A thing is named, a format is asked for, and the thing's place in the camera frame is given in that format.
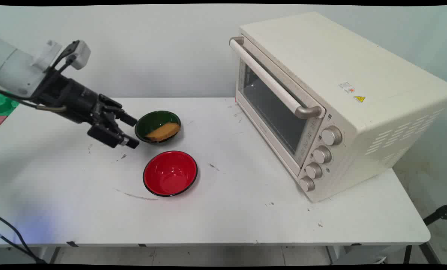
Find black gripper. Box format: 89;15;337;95
31;69;140;149

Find cream toaster oven body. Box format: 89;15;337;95
235;11;447;203

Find glass oven door with handle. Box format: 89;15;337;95
229;36;326;177

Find brown bread slice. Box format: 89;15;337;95
145;123;181;142

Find green cloth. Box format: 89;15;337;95
0;91;20;117

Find black camera cable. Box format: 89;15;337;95
0;44;79;113

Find dark green bowl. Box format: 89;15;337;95
135;110;182;144

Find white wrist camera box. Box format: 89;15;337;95
40;39;91;71

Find red bowl with black rim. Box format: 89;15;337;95
143;151;198;197

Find large silver oven knob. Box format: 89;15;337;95
321;126;343;146

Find black floor cable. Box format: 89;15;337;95
0;213;46;263

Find black tripod leg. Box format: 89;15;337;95
423;202;447;226

